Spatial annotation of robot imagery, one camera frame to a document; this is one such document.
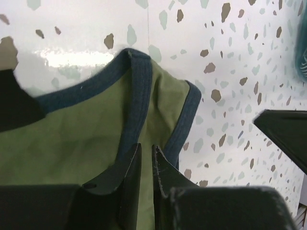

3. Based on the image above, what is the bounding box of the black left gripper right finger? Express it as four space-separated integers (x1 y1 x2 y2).
152 146 297 230

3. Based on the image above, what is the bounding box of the olive green tank top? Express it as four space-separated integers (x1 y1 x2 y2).
0 48 201 230

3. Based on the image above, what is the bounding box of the translucent blue plastic bin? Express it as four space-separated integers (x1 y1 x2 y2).
295 20 307 82

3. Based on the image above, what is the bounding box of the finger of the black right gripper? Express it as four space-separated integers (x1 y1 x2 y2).
0 69 46 132
253 110 307 172

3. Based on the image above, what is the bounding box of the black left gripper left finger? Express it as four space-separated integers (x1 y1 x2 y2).
0 144 142 230

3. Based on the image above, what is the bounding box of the black white striped tank top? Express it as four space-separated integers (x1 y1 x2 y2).
298 50 307 78

